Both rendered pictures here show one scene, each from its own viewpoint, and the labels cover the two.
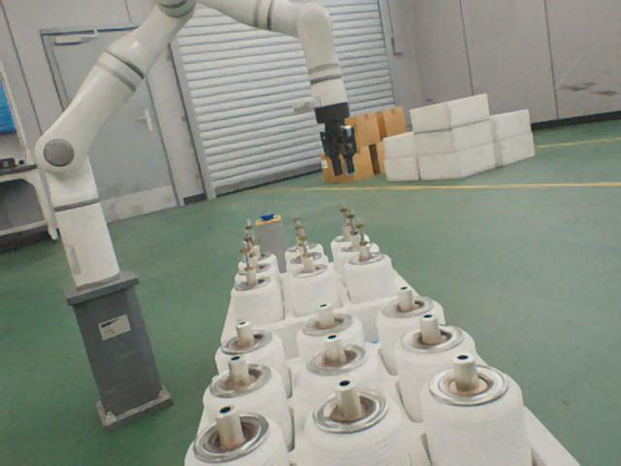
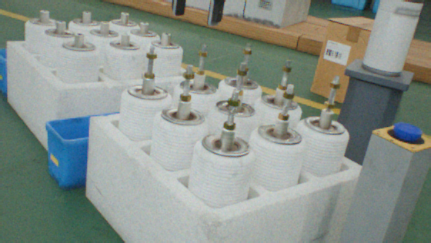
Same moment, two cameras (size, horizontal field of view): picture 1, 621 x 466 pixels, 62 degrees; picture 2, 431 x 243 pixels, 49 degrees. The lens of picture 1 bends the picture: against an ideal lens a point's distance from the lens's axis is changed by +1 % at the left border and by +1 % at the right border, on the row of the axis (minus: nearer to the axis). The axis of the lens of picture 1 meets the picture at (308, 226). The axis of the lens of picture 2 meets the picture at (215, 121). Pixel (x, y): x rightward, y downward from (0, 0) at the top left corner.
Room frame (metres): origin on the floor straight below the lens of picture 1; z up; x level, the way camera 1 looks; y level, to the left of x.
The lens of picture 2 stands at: (1.74, -0.53, 0.55)
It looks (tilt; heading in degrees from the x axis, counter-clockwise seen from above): 22 degrees down; 141
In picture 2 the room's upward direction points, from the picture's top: 10 degrees clockwise
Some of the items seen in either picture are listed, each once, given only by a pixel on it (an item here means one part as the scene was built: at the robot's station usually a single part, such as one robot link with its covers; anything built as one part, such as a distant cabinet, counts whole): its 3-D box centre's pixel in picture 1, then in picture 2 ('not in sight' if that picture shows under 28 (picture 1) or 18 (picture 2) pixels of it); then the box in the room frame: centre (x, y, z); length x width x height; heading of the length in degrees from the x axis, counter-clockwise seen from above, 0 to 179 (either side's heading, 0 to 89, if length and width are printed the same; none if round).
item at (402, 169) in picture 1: (418, 165); not in sight; (4.21, -0.99, 0.09); 0.39 x 0.39 x 0.18; 28
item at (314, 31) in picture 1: (318, 44); not in sight; (1.12, -0.10, 0.70); 0.09 x 0.07 x 0.15; 170
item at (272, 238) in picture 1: (279, 273); (375, 225); (1.41, 0.11, 0.16); 0.07 x 0.07 x 0.31; 2
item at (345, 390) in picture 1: (347, 398); (86, 18); (0.46, 0.00, 0.26); 0.02 x 0.02 x 0.03
